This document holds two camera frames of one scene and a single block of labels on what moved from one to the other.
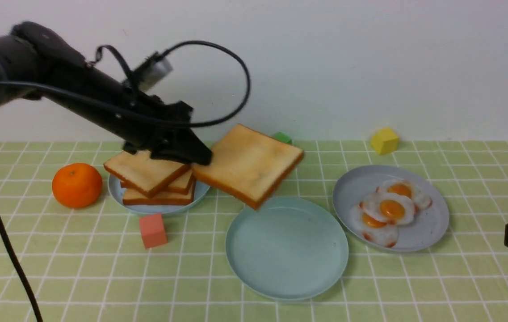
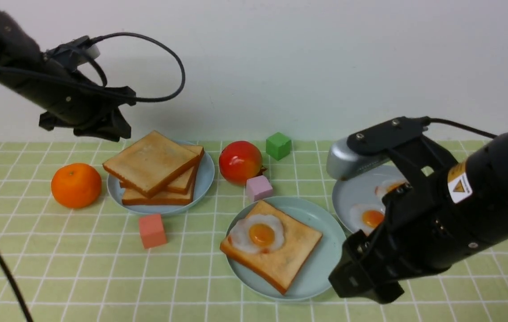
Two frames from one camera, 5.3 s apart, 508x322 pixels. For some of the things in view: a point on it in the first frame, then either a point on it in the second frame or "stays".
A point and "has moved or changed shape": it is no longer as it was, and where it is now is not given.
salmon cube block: [153, 230] stays
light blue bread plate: [201, 191] stays
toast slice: [143, 174] stays
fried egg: [390, 207] has moved or changed shape
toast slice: [249, 164] to [272, 243]
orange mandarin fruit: [76, 185] stays
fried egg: [378, 231] stays
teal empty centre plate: [291, 248] stays
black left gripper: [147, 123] to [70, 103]
